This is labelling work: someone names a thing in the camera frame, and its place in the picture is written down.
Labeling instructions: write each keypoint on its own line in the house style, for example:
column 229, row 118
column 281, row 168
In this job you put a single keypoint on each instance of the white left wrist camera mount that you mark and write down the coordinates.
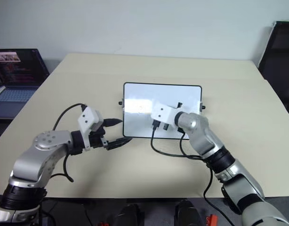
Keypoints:
column 89, row 118

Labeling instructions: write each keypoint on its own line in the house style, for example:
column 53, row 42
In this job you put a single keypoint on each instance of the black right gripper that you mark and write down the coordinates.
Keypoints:
column 166, row 127

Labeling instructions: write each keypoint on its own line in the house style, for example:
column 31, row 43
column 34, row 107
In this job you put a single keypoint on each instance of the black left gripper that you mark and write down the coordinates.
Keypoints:
column 96, row 139

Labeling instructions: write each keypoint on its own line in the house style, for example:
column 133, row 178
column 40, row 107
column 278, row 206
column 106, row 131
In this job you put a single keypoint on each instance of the open blue laptop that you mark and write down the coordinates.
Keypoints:
column 17, row 70

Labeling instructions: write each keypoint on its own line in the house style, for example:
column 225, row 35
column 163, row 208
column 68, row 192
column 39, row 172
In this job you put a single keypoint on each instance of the black office chair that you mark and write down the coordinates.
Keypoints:
column 281, row 58

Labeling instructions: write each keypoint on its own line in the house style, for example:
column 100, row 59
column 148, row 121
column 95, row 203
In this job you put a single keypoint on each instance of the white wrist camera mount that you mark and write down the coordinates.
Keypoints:
column 89, row 118
column 162, row 113

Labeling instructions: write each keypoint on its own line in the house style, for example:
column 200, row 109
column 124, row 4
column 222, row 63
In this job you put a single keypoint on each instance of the dark rounded shape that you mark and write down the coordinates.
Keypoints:
column 130, row 215
column 188, row 213

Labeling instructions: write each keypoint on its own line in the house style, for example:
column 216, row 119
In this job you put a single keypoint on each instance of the black framed whiteboard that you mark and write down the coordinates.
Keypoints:
column 142, row 94

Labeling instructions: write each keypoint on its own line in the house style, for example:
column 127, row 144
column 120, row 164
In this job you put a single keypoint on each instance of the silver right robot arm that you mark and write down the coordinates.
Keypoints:
column 203, row 134

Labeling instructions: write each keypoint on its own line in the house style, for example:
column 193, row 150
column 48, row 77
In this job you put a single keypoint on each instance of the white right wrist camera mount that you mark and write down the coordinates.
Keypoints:
column 162, row 113

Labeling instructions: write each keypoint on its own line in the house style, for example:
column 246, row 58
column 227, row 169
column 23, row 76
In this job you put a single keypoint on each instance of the red plastic clip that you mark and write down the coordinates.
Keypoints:
column 211, row 220

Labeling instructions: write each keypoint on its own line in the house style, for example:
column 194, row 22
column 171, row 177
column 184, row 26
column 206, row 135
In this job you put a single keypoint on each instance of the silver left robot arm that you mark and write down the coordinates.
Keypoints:
column 41, row 150

